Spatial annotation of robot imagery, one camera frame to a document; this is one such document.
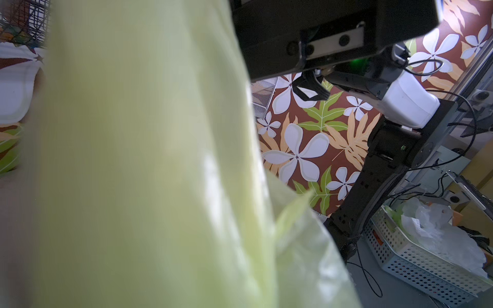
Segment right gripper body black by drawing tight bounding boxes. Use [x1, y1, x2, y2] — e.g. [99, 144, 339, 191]
[229, 0, 443, 82]

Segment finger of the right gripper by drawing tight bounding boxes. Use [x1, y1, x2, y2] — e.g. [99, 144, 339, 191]
[292, 71, 330, 101]

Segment yellow-green plastic bag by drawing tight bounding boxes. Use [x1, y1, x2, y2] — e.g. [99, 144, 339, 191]
[28, 1, 360, 307]

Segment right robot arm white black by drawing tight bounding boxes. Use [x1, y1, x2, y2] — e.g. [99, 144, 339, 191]
[230, 1, 456, 260]

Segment crumpled white plastic bags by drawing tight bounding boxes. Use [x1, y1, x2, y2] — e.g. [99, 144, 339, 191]
[395, 198, 487, 278]

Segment white perforated bin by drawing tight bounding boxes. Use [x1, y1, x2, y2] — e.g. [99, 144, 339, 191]
[363, 207, 492, 307]

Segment black wire basket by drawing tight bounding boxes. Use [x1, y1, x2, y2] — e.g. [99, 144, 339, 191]
[1, 0, 51, 48]

